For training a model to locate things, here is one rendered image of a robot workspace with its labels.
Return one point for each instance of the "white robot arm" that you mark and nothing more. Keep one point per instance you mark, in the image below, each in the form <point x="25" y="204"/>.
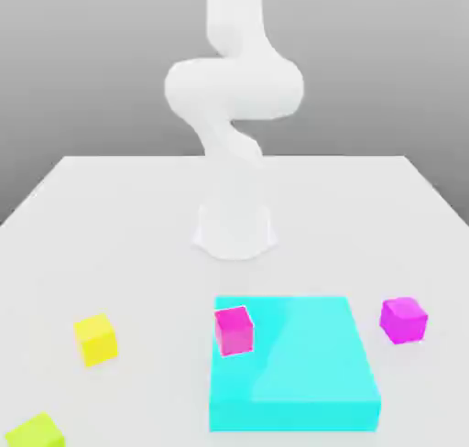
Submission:
<point x="234" y="88"/>

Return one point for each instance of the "small pink cube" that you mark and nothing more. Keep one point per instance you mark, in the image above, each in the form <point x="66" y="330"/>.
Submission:
<point x="234" y="331"/>

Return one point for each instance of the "small yellow cube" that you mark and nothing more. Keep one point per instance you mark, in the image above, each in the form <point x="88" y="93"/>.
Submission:
<point x="96" y="340"/>

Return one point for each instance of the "small magenta cube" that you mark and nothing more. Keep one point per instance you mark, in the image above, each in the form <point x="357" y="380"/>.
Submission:
<point x="403" y="320"/>

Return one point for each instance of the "small lime cube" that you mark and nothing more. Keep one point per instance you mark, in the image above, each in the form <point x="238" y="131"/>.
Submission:
<point x="34" y="432"/>

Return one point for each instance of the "large cyan box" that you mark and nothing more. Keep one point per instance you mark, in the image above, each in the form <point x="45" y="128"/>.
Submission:
<point x="311" y="362"/>

